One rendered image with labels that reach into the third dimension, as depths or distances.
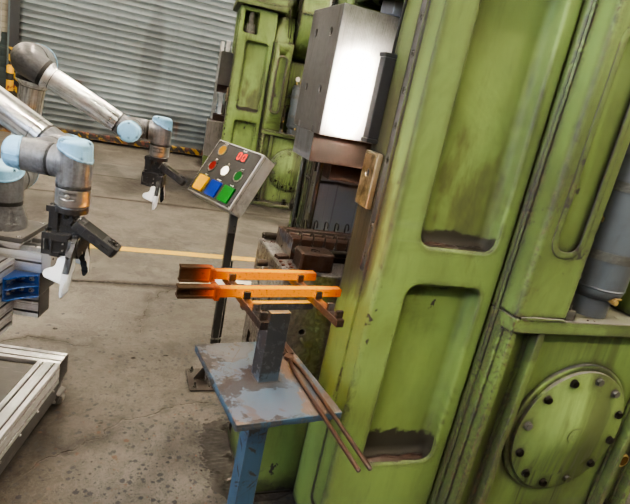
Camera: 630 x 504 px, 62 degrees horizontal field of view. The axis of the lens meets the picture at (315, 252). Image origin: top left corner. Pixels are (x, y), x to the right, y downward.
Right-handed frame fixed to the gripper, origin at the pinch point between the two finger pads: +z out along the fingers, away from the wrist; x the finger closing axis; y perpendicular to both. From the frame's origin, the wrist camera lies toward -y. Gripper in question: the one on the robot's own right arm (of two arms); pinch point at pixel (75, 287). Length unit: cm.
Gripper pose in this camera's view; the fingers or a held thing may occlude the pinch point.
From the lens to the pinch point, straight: 139.7
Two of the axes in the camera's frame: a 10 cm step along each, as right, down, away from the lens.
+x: 0.6, 3.0, -9.5
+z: -2.0, 9.4, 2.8
